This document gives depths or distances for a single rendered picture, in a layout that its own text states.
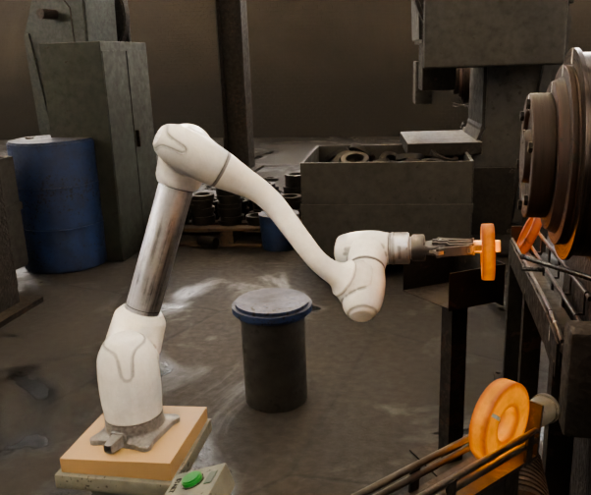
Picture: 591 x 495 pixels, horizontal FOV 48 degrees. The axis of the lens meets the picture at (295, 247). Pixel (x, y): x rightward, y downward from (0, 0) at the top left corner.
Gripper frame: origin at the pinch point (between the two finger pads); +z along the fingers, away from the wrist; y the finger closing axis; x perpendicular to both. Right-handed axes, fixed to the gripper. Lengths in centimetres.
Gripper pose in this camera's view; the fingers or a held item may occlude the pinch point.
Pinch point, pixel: (487, 246)
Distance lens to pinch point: 188.1
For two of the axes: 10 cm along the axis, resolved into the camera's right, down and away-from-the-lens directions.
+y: -2.2, 2.7, -9.4
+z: 9.7, -0.3, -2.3
